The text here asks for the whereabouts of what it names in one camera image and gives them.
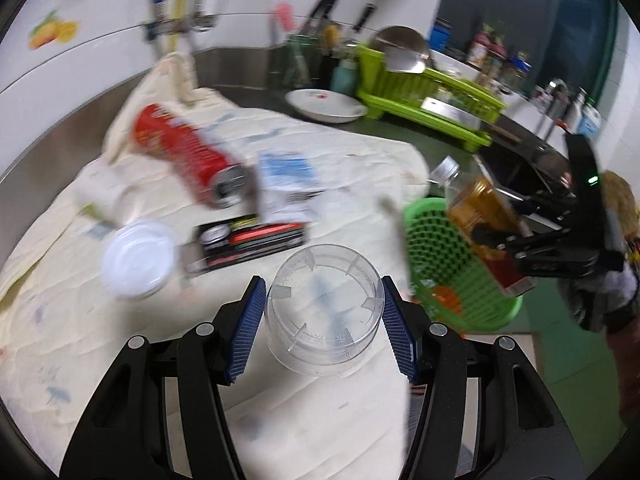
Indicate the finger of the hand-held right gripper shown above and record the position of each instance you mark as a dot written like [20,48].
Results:
[547,207]
[530,255]

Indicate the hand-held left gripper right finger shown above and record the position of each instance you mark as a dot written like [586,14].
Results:
[400,330]

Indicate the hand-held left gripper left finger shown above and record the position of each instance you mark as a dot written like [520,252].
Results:
[245,330]

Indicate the orange drink bottle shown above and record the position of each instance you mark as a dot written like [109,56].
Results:
[480,205]

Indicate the clear plastic cup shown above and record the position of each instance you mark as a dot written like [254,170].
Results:
[325,310]

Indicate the green plastic basket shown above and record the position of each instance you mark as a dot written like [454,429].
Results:
[435,255]

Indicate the black packet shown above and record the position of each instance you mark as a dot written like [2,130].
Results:
[250,242]

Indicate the white plastic lid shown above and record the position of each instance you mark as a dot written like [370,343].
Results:
[137,260]

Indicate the blue white carton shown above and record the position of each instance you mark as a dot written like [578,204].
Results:
[285,175]

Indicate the white paper cup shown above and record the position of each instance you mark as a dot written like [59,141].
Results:
[102,195]

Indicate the red chip canister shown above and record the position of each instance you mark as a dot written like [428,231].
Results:
[175,142]

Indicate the steel faucet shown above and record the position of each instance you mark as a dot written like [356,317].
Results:
[554,110]

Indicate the blue-lidded jar with sprouts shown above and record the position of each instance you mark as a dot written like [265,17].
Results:
[520,70]

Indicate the red jar with sprouts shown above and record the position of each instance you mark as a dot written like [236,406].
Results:
[494,62]
[477,52]

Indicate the cream quilted blanket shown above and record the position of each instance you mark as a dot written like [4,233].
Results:
[75,310]

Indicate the green dish rack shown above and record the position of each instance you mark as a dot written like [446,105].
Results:
[400,95]

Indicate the blue container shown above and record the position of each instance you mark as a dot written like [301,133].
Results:
[441,36]

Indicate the metal pan in rack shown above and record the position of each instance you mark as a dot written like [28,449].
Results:
[400,37]

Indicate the teal bottle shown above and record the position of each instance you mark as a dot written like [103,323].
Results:
[344,76]

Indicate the green glass jar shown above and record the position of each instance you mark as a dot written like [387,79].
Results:
[300,60]

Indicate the metal pipe valve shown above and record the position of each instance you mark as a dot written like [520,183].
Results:
[157,29]
[202,21]

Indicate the pink bottle brush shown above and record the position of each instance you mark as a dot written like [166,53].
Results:
[284,17]

